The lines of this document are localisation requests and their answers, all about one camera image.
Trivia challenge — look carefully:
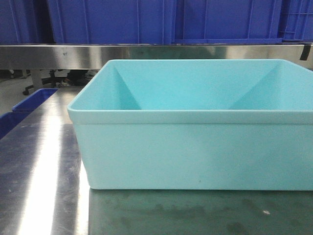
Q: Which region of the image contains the light teal plastic bin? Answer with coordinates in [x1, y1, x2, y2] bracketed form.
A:
[67, 59, 313, 190]

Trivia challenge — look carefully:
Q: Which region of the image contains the black office chair base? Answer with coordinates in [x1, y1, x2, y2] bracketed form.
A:
[22, 70, 66, 95]

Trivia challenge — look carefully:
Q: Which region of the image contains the large blue plastic crate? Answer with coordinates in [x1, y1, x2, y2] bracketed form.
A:
[47, 0, 282, 45]

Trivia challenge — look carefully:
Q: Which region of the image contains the blue bin lower left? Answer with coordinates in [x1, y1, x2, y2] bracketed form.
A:
[0, 88, 58, 139]

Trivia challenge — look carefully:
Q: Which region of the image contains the blue crate upper left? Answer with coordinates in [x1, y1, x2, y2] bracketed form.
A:
[0, 0, 54, 45]

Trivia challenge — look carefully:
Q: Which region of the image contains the blue ribbed crate upper right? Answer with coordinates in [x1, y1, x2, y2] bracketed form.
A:
[279, 0, 313, 42]

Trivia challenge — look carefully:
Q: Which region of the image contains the black strap on rail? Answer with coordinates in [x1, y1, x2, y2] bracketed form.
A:
[300, 43, 312, 61]

